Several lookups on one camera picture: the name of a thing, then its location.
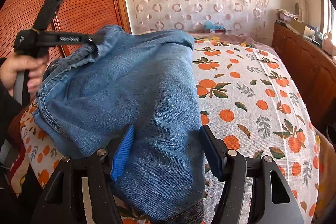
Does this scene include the blue denim jeans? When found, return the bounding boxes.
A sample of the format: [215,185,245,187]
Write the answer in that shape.
[33,25,205,223]

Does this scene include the person's left hand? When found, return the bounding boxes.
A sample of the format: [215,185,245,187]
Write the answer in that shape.
[0,53,50,97]

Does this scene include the floral brown blanket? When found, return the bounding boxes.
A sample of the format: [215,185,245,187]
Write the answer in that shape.
[190,32,278,56]

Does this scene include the long wooden sideboard cabinet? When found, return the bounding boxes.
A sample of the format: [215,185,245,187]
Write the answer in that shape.
[272,22,335,133]

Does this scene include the cardboard box on sideboard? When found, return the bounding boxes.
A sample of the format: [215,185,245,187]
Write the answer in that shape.
[290,18,315,36]

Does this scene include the window with wooden frame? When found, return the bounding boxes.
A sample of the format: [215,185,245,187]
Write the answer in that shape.
[321,0,335,38]

